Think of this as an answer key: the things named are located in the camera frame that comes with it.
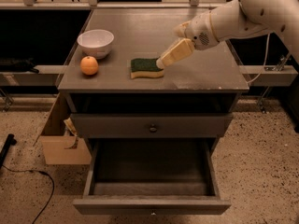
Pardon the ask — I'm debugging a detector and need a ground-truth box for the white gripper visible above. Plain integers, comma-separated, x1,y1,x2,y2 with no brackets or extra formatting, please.
156,12,219,69

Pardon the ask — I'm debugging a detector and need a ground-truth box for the green and yellow sponge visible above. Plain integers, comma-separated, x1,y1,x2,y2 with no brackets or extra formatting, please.
130,58,164,79

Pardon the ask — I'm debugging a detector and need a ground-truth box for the cardboard box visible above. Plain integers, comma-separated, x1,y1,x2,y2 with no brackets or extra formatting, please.
38,95,92,165

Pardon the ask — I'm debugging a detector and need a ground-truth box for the black cloth on shelf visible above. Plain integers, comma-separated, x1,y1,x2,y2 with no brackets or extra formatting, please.
0,58,39,74

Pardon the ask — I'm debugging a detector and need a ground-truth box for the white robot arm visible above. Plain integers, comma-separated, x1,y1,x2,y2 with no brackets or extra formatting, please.
156,0,299,69

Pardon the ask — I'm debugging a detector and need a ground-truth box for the orange fruit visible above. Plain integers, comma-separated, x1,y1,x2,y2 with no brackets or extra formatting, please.
80,56,99,76

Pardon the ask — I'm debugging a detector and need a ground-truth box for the grey drawer cabinet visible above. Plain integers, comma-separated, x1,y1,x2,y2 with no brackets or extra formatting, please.
57,7,250,147

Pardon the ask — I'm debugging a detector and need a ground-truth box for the grey upper drawer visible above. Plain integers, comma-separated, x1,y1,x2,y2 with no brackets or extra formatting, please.
71,114,233,138

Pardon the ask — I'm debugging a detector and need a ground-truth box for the black stand foot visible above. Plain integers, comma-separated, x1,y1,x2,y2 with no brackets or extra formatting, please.
0,133,17,169

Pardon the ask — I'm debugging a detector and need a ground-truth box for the black floor cable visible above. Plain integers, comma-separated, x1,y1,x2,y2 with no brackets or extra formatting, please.
0,164,56,224

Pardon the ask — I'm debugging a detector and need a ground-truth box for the grey open middle drawer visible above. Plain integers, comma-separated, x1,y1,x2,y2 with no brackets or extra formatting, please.
74,139,231,216

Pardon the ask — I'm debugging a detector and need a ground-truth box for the white bowl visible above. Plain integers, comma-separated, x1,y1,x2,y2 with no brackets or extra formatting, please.
77,29,114,59

